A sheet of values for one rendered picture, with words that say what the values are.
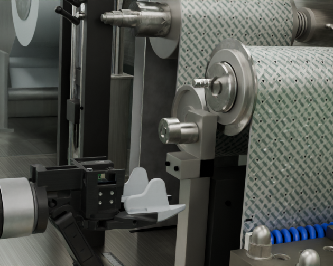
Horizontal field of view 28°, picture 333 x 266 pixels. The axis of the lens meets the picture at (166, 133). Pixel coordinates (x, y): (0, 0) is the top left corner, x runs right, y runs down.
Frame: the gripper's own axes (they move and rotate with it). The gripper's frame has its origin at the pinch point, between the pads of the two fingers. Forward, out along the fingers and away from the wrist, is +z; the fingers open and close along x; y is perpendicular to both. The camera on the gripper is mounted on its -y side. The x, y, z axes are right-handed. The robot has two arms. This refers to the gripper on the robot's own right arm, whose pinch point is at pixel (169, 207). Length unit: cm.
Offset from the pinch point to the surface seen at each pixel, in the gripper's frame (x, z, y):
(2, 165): 94, -2, -19
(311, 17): 27, 43, 27
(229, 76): 2.4, 9.8, 18.4
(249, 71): 0.0, 11.6, 19.5
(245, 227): -0.7, 12.8, -4.2
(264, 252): -8.9, 10.6, -4.6
